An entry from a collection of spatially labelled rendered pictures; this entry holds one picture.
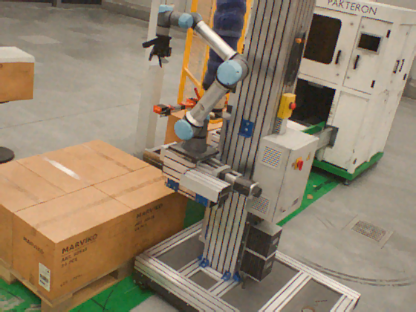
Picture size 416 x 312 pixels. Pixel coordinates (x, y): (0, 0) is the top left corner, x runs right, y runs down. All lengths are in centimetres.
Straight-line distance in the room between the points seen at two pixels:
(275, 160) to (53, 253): 132
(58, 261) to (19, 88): 221
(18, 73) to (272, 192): 273
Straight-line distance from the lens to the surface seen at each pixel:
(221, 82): 240
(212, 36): 259
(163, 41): 261
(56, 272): 283
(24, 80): 460
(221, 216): 298
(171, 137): 365
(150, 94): 461
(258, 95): 264
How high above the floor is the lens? 208
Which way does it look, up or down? 22 degrees down
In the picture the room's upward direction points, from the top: 10 degrees clockwise
